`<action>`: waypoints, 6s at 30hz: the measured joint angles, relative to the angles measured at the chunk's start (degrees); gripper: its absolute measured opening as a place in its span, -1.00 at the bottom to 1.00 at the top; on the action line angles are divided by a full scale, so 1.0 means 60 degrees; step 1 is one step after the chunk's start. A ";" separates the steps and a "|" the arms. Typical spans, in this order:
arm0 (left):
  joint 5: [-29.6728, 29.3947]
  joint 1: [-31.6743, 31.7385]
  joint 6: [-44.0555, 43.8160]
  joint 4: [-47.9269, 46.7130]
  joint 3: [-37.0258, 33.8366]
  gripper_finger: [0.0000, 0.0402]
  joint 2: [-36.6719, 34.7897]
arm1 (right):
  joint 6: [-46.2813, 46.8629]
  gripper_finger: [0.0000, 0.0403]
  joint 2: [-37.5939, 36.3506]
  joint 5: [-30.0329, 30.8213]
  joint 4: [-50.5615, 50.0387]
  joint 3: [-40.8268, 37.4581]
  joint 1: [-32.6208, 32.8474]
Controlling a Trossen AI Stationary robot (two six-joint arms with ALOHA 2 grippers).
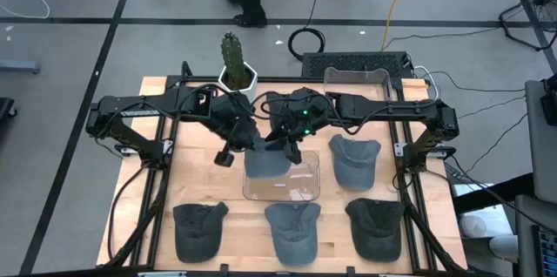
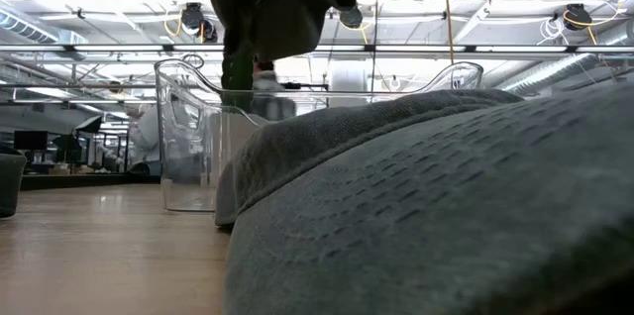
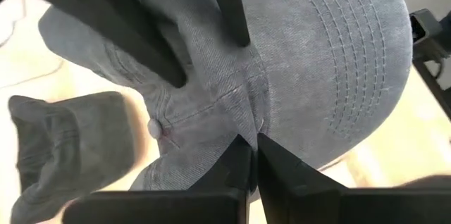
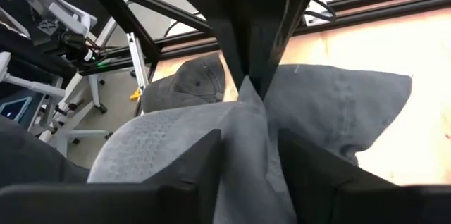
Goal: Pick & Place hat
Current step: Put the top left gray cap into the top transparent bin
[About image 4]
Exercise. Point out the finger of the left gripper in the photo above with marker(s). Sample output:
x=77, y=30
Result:
x=232, y=23
x=278, y=23

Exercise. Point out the silver aluminium pole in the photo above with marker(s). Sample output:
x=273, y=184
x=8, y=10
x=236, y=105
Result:
x=138, y=58

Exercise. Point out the dark charcoal baseball cap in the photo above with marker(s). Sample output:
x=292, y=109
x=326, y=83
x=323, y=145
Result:
x=197, y=79

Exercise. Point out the dark grey fabric object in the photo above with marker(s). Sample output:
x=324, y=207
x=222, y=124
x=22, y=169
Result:
x=31, y=157

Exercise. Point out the yellow clamp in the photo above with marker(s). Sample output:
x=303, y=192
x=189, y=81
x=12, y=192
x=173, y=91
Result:
x=135, y=94

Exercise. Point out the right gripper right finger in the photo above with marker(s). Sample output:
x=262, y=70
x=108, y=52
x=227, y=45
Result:
x=370, y=204

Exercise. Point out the tablet with blue screen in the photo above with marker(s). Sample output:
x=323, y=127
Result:
x=14, y=109

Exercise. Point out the blue-grey baseball cap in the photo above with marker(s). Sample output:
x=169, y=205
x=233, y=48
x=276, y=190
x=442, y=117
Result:
x=334, y=111

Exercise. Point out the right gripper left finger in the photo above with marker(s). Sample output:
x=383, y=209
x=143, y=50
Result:
x=105, y=204

